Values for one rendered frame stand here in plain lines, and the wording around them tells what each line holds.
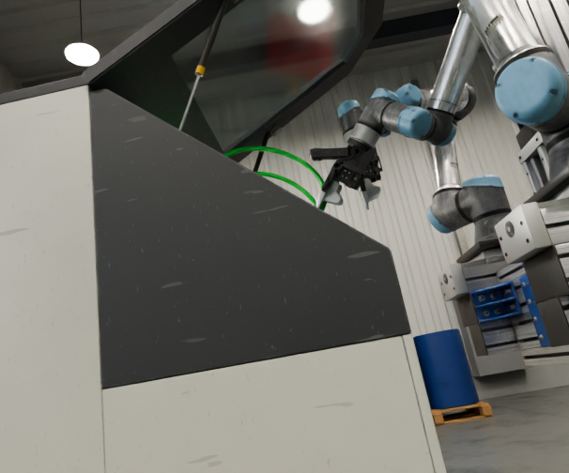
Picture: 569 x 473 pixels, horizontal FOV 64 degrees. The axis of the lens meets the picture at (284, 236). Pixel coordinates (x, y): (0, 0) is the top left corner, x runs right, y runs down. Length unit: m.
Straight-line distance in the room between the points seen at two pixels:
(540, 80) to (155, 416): 0.94
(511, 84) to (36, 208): 1.01
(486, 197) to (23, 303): 1.28
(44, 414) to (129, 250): 0.34
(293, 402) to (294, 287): 0.20
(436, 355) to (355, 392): 5.14
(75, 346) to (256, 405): 0.37
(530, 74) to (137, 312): 0.88
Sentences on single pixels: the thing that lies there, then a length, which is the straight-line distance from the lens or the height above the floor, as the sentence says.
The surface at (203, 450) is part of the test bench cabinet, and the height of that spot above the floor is 0.66.
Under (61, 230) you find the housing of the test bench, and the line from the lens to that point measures 1.06.
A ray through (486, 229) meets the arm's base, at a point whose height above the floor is 1.09.
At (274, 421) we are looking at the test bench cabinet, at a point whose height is 0.68.
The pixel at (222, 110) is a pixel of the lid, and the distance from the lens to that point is 1.53.
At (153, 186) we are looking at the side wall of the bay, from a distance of 1.00.
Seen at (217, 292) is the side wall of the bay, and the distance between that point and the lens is 0.89.
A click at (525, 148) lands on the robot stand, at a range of 1.44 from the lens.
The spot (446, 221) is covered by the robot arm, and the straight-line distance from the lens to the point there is 1.63.
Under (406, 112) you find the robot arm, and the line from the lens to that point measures 1.21.
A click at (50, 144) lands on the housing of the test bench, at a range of 1.16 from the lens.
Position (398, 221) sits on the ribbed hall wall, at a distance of 8.18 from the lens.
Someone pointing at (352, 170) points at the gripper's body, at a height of 1.25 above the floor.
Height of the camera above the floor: 0.75
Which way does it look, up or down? 18 degrees up
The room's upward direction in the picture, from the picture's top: 10 degrees counter-clockwise
